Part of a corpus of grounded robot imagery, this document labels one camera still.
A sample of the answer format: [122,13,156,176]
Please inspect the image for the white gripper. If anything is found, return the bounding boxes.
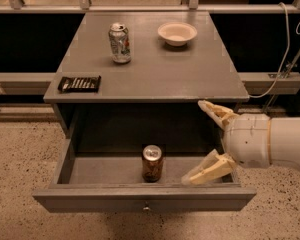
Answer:
[181,100,270,186]

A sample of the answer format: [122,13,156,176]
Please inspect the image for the orange soda can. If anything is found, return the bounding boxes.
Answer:
[142,145,163,183]

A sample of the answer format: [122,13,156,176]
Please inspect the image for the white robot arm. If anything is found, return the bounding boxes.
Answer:
[181,100,300,186]

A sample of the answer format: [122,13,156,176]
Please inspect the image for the open grey drawer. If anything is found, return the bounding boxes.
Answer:
[33,139,256,213]

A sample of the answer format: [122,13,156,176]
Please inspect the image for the silver green soda can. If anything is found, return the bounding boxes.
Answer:
[108,22,131,64]

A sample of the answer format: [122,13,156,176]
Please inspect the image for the grey cabinet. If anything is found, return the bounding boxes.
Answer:
[43,10,251,142]

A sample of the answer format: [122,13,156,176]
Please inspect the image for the metal stand rod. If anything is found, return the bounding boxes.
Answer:
[262,48,300,113]

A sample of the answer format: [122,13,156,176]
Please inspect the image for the white bowl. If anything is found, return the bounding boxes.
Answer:
[158,22,197,47]

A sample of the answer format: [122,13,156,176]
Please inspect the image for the black snack packet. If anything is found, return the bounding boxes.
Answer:
[58,76,101,93]

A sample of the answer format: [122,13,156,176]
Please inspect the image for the white cable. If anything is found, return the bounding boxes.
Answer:
[248,1,291,100]

